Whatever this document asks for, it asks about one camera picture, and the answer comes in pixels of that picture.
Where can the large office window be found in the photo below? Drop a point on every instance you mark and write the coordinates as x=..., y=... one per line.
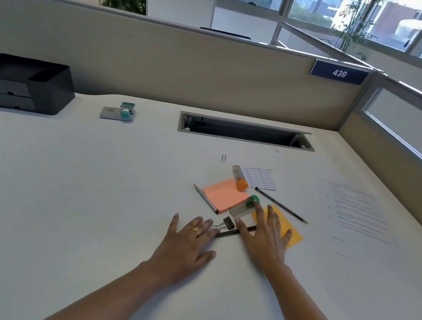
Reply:
x=358, y=13

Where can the blue desk number sign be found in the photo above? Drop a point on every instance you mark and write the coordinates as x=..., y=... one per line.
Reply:
x=339, y=73

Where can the green capped clear tube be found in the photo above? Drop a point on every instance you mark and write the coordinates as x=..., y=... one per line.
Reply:
x=245, y=207

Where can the person's right middle finger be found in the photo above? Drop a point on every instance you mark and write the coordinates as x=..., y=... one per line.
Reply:
x=271, y=218

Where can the person's left thumb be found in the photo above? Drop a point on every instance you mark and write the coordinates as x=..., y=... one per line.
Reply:
x=210, y=256

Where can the orange capped clear tube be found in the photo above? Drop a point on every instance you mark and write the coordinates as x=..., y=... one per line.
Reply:
x=240, y=180

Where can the silver pen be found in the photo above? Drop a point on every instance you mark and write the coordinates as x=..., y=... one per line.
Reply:
x=205, y=198

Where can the yellow sticky note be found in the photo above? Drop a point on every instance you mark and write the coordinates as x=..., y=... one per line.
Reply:
x=294, y=237

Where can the lined white note paper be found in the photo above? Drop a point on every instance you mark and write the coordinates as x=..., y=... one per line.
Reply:
x=262, y=178

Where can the person's right thumb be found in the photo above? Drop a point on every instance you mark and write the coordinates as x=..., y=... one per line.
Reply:
x=241, y=226

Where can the person's left forearm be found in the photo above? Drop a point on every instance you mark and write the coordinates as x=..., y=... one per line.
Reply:
x=101, y=300

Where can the pink sticky note pad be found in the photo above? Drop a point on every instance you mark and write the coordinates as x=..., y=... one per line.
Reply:
x=225, y=196

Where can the person's left little finger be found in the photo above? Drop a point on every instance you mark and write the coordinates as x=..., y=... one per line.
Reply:
x=174, y=224

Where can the person's right little finger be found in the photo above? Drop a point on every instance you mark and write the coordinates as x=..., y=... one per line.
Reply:
x=287, y=237

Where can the black binder clip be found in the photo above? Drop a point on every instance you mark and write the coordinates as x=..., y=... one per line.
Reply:
x=227, y=222

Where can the beige desk partition panel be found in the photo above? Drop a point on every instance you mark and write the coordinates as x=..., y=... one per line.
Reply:
x=170, y=63

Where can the person's left hand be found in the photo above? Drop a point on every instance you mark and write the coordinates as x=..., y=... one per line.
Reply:
x=180, y=253

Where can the person's right hand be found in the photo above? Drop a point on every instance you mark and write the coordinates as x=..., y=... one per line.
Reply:
x=267, y=246

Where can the thin leaf tall plant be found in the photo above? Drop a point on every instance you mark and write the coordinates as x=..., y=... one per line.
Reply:
x=356, y=21

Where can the black desk organizer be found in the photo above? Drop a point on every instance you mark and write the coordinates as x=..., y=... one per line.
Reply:
x=19, y=85

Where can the silver paper clip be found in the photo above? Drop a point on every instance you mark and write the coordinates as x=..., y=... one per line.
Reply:
x=223, y=158
x=274, y=149

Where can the black pencil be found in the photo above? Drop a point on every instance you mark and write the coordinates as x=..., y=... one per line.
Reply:
x=281, y=206

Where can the small green box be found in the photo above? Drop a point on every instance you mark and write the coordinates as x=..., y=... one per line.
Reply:
x=128, y=105

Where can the partition panel with glass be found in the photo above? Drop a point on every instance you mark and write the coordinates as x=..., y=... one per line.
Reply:
x=402, y=164

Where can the white printed paper sheet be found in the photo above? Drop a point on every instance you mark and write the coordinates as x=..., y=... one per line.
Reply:
x=361, y=217

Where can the small green capped container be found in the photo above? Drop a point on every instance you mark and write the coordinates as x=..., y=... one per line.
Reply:
x=124, y=114

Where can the black pen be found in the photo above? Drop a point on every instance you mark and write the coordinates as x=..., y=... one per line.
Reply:
x=228, y=233

